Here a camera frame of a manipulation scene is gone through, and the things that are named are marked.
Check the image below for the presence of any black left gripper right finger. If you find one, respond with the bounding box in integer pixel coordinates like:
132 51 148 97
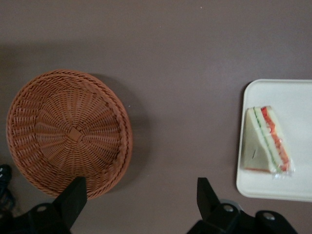
187 177 242 234

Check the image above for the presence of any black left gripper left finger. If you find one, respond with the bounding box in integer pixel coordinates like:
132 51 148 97
26 176 88 234

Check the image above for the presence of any triangular sandwich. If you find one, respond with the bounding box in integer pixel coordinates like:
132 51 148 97
239 105 296 180

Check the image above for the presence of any brown round wicker basket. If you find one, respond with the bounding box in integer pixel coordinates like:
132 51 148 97
5 69 134 201

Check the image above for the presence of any cream plastic tray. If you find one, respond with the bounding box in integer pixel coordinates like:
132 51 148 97
235 78 312 203

